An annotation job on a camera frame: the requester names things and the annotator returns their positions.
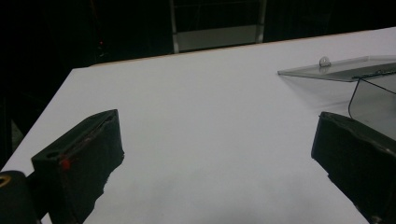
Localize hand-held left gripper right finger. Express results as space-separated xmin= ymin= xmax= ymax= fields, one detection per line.
xmin=310 ymin=111 xmax=396 ymax=224

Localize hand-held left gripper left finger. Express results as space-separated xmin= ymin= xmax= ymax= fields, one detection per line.
xmin=31 ymin=108 xmax=125 ymax=224

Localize clear plastic compartment box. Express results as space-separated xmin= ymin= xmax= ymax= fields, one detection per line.
xmin=277 ymin=55 xmax=396 ymax=142

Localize thin black wire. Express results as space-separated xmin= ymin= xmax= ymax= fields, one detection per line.
xmin=347 ymin=70 xmax=396 ymax=120

